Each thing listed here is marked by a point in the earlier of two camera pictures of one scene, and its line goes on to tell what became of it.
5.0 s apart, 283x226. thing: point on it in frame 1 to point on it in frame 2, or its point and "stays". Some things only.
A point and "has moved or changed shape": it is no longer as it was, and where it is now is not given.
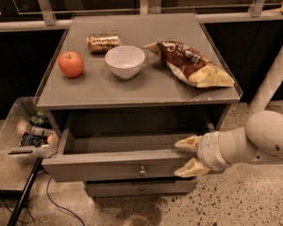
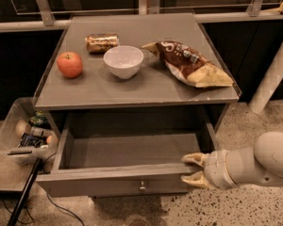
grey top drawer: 89,155 has moved or changed shape
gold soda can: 102,42 stays
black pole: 25,191 stays
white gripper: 211,150 to 217,169
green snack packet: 41,120 stays
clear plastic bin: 27,133 stays
